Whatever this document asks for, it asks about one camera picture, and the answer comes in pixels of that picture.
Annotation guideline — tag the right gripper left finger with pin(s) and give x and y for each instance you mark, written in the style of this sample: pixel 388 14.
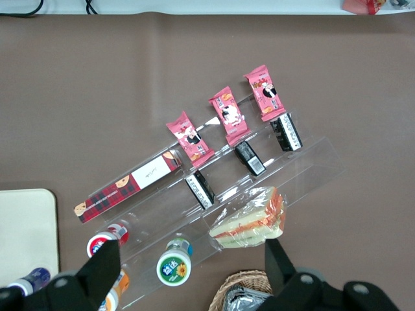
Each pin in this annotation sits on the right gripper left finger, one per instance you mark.
pixel 100 269

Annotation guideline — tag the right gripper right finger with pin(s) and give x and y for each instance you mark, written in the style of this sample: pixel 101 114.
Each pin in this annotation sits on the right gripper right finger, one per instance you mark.
pixel 280 269

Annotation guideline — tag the plastic triangle sandwich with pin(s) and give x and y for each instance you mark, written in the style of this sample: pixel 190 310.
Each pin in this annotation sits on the plastic triangle sandwich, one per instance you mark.
pixel 249 223

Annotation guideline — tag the aluminium foil tray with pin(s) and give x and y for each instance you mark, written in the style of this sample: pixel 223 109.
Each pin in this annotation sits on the aluminium foil tray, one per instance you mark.
pixel 241 299

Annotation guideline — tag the beige serving tray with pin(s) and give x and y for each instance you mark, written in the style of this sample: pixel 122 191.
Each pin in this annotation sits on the beige serving tray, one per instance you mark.
pixel 26 233

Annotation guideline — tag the orange lid cup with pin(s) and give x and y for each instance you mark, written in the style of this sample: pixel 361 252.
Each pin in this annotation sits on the orange lid cup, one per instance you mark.
pixel 120 285

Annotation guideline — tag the red lid cup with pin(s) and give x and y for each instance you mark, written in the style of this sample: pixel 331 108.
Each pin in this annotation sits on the red lid cup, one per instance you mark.
pixel 105 239

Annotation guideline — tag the oval wicker basket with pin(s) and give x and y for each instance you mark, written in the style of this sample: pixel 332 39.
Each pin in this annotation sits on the oval wicker basket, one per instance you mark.
pixel 223 291

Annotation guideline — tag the blue lid cup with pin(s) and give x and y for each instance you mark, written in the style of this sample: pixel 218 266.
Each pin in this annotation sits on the blue lid cup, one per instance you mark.
pixel 30 280

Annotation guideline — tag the green lid cup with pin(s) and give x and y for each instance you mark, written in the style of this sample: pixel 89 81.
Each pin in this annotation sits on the green lid cup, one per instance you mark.
pixel 174 264

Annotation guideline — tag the red plaid cookie box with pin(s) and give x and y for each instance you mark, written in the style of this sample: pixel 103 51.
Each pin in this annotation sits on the red plaid cookie box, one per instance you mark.
pixel 126 188

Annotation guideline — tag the clear acrylic stepped stand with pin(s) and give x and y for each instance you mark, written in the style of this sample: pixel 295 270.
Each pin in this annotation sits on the clear acrylic stepped stand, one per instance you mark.
pixel 308 162

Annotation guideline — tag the small black box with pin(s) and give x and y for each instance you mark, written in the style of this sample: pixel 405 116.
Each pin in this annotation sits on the small black box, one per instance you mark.
pixel 288 131
pixel 249 158
pixel 200 189

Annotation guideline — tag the pink snack packet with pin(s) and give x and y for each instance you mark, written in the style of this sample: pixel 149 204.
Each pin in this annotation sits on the pink snack packet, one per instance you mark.
pixel 266 97
pixel 189 139
pixel 229 116

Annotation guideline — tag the red patterned bag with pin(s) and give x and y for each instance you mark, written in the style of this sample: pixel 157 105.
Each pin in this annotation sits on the red patterned bag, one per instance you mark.
pixel 360 6

